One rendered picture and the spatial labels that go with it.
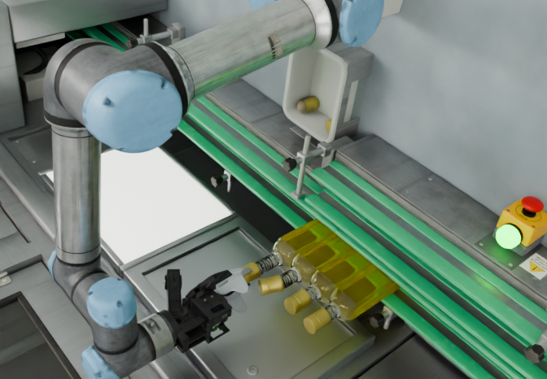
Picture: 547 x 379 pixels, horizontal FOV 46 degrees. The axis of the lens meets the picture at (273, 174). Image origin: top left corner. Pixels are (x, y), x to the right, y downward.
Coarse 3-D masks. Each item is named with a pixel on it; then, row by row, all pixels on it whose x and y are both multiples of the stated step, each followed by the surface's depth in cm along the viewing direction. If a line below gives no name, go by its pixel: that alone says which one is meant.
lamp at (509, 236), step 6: (504, 228) 120; (510, 228) 119; (516, 228) 120; (498, 234) 120; (504, 234) 119; (510, 234) 119; (516, 234) 119; (522, 234) 120; (498, 240) 121; (504, 240) 120; (510, 240) 119; (516, 240) 119; (522, 240) 120; (504, 246) 121; (510, 246) 120
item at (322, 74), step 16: (304, 48) 151; (288, 64) 152; (304, 64) 154; (320, 64) 154; (336, 64) 150; (288, 80) 154; (304, 80) 157; (320, 80) 156; (336, 80) 152; (288, 96) 157; (304, 96) 160; (320, 96) 158; (336, 96) 143; (288, 112) 159; (320, 112) 160; (336, 112) 145; (304, 128) 155; (320, 128) 155
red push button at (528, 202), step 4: (528, 196) 121; (532, 196) 121; (524, 200) 120; (528, 200) 120; (532, 200) 120; (536, 200) 120; (540, 200) 120; (524, 204) 119; (528, 204) 119; (532, 204) 119; (536, 204) 119; (540, 204) 119; (528, 208) 119; (532, 208) 118; (536, 208) 118; (540, 208) 119; (528, 212) 120; (532, 212) 120
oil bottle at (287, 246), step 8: (304, 224) 142; (312, 224) 142; (320, 224) 143; (296, 232) 140; (304, 232) 140; (312, 232) 140; (320, 232) 141; (328, 232) 141; (280, 240) 137; (288, 240) 138; (296, 240) 138; (304, 240) 138; (312, 240) 138; (320, 240) 140; (280, 248) 136; (288, 248) 136; (296, 248) 136; (304, 248) 137; (280, 256) 136; (288, 256) 135; (280, 264) 137; (288, 264) 136
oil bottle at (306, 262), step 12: (324, 240) 138; (336, 240) 139; (300, 252) 135; (312, 252) 135; (324, 252) 136; (336, 252) 136; (300, 264) 132; (312, 264) 132; (324, 264) 134; (300, 276) 132
